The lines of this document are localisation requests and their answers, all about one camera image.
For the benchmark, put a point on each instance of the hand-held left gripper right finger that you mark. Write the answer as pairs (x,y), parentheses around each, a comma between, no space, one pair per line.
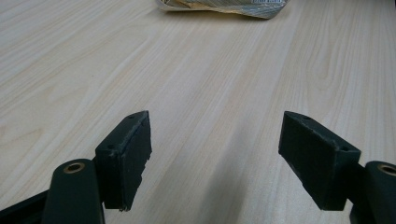
(317,165)

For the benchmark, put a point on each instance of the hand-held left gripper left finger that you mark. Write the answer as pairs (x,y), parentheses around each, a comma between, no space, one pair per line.
(121,168)

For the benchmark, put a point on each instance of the shiny striped snack packet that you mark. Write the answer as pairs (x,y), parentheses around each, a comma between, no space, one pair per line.
(230,5)

